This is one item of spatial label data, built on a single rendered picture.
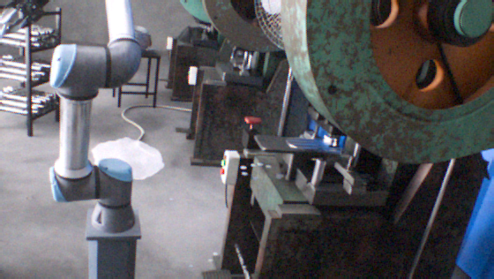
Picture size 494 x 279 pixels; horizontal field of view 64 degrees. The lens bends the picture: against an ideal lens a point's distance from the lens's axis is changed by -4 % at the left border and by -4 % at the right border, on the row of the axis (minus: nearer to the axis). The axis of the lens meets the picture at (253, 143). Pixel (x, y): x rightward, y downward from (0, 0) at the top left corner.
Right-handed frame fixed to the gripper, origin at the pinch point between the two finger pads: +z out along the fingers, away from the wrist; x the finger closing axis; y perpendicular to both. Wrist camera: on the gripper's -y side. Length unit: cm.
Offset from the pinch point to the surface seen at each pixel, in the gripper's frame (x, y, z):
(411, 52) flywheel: 46, 97, -68
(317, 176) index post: 80, 75, -35
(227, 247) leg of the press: 123, 32, 4
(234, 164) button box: 90, 32, -25
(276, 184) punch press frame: 84, 60, -26
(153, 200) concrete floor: 135, -45, 14
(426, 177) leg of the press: 99, 98, -61
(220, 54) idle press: 214, -226, -146
